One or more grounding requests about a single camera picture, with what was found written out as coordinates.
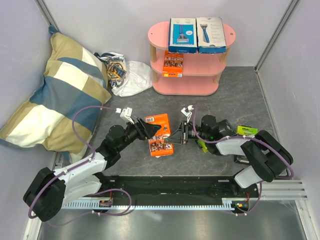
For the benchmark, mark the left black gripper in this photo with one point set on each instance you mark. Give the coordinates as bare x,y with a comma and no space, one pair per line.
145,130

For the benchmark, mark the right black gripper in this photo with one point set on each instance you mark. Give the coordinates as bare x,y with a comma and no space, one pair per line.
180,135

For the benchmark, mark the orange razor box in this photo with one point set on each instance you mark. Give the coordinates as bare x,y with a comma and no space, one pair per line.
173,64
157,145

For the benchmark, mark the green black razor pack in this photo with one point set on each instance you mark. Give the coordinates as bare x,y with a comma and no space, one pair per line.
202,145

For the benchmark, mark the blue razor box clear front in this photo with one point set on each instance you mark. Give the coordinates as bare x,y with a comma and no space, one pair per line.
182,36

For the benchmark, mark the white blue razor box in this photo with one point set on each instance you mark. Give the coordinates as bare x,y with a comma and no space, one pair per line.
210,35

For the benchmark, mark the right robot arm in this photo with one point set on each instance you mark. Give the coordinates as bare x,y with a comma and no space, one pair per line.
267,158

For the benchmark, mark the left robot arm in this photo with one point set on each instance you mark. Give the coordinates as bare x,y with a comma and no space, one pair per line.
50,189

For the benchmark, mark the pink three-tier shelf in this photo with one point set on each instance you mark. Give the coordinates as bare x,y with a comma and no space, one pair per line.
200,73

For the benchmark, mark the black green razor box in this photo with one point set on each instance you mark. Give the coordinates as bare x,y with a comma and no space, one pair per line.
246,130

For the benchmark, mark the striped blue beige pillow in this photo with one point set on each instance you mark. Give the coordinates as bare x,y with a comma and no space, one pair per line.
62,113

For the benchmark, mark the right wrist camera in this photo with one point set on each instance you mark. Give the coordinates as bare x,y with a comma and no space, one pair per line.
187,112

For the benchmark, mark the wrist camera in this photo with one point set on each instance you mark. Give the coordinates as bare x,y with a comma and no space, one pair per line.
125,114
187,112

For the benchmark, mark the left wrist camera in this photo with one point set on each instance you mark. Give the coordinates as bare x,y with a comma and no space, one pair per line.
125,114

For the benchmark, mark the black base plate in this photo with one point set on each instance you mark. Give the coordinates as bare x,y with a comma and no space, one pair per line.
174,190

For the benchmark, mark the grey cable duct rail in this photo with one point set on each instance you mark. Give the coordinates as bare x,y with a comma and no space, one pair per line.
94,203

